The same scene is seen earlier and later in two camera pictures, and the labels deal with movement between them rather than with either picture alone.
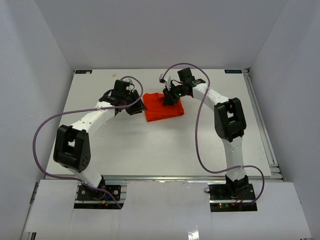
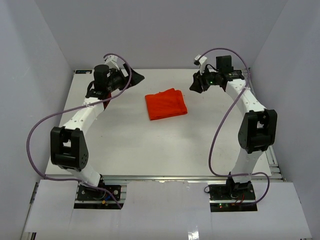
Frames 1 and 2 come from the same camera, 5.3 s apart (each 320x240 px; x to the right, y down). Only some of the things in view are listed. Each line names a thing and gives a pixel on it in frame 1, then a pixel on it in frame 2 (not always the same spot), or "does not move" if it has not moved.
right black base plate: [220, 200] does not move
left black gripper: [137, 108] to [118, 72]
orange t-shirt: [156, 110] does not move
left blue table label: [83, 71] does not move
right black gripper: [170, 100] to [196, 86]
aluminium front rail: [164, 178] does not move
